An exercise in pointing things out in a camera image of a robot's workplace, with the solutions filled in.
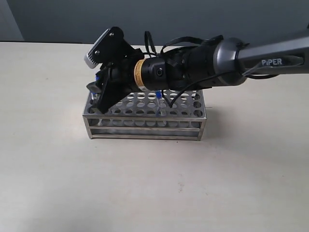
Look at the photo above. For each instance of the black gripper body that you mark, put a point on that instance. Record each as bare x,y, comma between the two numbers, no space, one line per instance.
133,75

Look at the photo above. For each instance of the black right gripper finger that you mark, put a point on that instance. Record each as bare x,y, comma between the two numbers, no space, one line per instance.
94,87

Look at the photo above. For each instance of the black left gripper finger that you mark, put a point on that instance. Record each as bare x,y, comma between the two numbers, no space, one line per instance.
116,84

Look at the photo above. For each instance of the blue capped tube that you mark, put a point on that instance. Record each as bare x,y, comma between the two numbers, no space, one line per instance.
160,104
95,96

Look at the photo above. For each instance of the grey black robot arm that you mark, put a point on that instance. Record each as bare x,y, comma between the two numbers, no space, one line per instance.
188,64

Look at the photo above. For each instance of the stainless steel test tube rack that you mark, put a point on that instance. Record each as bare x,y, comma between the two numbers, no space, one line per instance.
134,117

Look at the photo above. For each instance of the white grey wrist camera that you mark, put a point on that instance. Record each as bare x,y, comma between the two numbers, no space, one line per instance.
109,47

